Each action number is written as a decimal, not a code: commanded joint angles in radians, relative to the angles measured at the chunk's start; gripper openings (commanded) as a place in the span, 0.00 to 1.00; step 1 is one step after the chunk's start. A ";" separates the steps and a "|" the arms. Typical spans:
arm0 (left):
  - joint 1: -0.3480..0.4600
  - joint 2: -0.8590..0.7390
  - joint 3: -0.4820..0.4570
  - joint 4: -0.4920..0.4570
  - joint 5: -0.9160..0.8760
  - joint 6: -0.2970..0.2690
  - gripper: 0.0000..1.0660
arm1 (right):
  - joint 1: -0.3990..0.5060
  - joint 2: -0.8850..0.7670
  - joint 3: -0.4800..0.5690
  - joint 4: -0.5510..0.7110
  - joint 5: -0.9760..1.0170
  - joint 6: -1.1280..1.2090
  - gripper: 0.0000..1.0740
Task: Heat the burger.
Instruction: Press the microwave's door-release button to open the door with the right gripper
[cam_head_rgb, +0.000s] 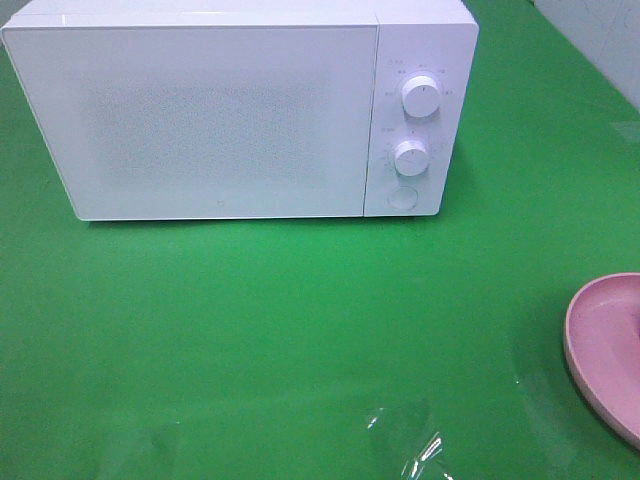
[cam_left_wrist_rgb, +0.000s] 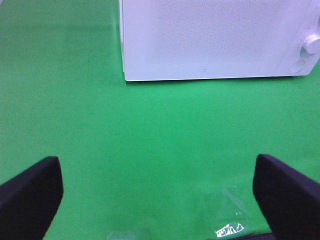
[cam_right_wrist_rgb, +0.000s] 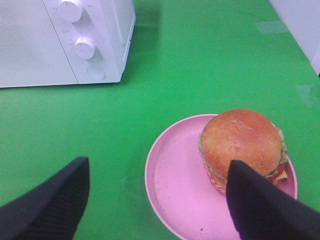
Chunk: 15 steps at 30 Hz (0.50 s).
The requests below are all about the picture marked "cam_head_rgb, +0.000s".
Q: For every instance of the round door release button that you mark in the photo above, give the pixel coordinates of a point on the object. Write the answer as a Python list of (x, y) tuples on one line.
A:
[(403, 198)]

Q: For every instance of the white microwave door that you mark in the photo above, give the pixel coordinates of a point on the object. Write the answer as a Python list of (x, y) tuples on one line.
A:
[(203, 123)]

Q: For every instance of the pink round plate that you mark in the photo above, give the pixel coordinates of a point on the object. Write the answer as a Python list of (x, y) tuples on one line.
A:
[(601, 347)]

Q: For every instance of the upper white power knob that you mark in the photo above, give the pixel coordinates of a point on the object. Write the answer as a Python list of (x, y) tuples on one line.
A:
[(420, 96)]

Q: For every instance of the white microwave oven body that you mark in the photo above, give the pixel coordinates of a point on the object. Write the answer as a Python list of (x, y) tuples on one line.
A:
[(413, 37)]

